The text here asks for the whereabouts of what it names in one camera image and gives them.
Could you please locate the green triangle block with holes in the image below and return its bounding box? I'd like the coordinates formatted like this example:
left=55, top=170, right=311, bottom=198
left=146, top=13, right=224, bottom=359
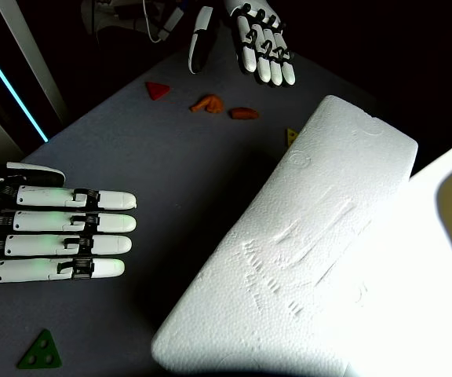
left=16, top=328, right=62, bottom=370

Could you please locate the brown toy food piece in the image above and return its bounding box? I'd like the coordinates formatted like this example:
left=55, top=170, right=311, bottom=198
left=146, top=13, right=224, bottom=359
left=228, top=107, right=260, bottom=121

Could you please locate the grey table cloth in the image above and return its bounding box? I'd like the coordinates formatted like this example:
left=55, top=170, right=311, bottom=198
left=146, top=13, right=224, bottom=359
left=0, top=19, right=388, bottom=377

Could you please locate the cyan light strip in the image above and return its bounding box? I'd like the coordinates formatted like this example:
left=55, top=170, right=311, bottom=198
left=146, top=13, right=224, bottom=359
left=0, top=30, right=49, bottom=144

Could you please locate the orange toy chicken leg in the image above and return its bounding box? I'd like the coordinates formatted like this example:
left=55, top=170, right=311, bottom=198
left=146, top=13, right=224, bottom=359
left=189, top=93, right=225, bottom=115

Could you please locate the white upright post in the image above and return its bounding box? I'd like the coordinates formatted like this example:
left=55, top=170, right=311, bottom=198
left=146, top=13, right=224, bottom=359
left=0, top=0, right=71, bottom=123

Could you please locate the large white curved housing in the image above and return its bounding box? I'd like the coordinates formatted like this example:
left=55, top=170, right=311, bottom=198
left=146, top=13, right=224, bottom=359
left=343, top=129, right=452, bottom=377

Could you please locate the white foam lid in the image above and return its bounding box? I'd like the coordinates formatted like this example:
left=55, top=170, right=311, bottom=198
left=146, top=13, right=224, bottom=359
left=151, top=93, right=420, bottom=377

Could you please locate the white cable with plug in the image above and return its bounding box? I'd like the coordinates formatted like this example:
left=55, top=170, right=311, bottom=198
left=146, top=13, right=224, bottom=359
left=142, top=0, right=184, bottom=44

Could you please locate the red triangle block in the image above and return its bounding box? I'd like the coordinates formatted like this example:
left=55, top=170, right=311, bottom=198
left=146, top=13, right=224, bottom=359
left=144, top=81, right=171, bottom=101

